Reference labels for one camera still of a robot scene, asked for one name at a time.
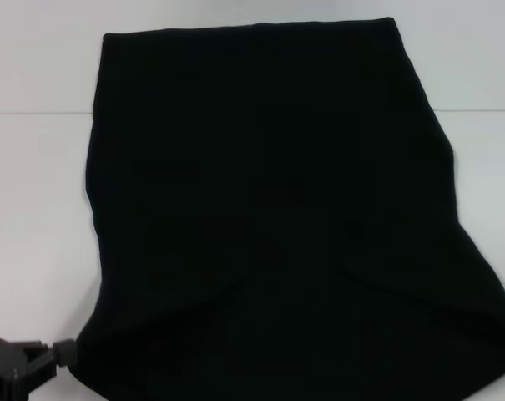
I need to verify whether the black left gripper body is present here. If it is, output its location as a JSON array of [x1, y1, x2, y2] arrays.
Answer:
[[0, 337, 55, 401]]

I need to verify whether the black shirt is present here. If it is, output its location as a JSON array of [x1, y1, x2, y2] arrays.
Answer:
[[68, 16, 505, 401]]

